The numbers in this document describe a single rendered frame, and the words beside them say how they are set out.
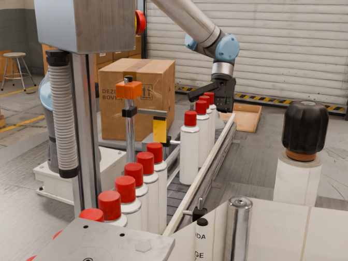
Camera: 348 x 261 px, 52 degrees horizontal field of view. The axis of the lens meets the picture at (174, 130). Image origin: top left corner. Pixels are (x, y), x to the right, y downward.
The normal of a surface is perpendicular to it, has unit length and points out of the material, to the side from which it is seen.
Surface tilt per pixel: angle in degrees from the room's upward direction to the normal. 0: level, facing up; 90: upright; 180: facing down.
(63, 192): 90
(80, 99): 90
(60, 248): 0
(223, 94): 60
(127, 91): 90
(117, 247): 0
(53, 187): 90
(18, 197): 0
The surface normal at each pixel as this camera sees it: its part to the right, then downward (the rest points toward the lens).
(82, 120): -0.31, 0.32
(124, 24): 0.60, 0.28
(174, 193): 0.01, -0.94
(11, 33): 0.89, 0.17
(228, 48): 0.40, 0.34
